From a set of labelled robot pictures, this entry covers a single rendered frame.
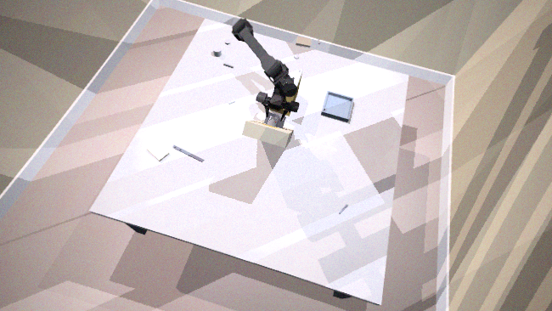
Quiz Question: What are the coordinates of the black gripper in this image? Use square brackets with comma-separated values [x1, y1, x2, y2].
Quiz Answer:
[256, 87, 300, 121]

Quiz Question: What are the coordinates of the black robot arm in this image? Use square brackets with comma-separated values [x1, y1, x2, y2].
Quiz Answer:
[231, 18, 297, 110]

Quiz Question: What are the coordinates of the grey flat bar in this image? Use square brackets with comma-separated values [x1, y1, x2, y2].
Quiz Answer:
[172, 145, 204, 162]

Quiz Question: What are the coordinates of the small grey cylinder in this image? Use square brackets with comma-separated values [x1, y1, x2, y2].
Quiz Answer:
[213, 46, 222, 57]

